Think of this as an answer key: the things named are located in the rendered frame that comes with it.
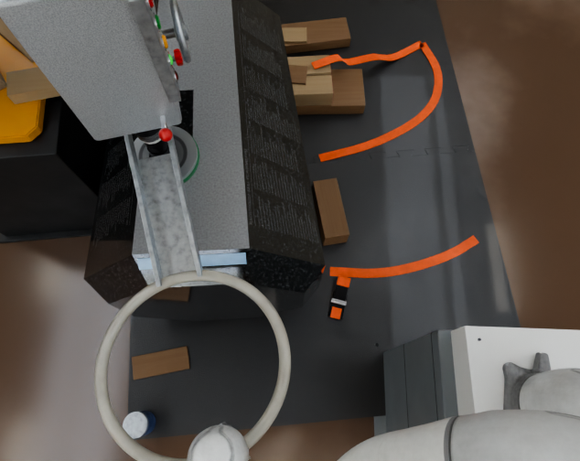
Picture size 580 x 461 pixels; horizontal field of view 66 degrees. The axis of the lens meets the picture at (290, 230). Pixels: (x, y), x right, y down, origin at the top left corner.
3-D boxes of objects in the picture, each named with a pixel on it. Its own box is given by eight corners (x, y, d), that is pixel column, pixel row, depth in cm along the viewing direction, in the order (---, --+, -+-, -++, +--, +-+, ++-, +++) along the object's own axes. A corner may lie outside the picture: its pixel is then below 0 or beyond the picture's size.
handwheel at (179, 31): (151, 37, 121) (134, -10, 107) (187, 30, 122) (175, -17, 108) (159, 81, 116) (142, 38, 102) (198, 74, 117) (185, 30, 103)
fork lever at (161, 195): (96, 49, 127) (89, 41, 122) (164, 37, 128) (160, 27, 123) (147, 289, 123) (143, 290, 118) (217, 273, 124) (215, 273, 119)
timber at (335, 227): (347, 241, 221) (349, 234, 210) (323, 246, 221) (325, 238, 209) (334, 187, 231) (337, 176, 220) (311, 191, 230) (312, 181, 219)
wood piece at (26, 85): (15, 104, 157) (6, 96, 153) (14, 81, 161) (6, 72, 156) (72, 93, 159) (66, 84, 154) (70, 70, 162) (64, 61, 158)
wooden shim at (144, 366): (134, 380, 199) (133, 380, 198) (132, 357, 203) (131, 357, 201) (190, 369, 201) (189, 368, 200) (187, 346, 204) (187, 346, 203)
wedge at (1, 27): (-1, 34, 168) (-9, 24, 163) (20, 18, 170) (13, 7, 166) (33, 62, 164) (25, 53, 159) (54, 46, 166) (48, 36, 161)
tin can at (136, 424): (160, 416, 194) (152, 418, 182) (148, 439, 191) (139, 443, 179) (140, 406, 196) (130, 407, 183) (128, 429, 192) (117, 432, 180)
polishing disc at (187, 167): (210, 145, 142) (209, 144, 141) (171, 198, 136) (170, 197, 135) (156, 116, 146) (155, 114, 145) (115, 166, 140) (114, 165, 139)
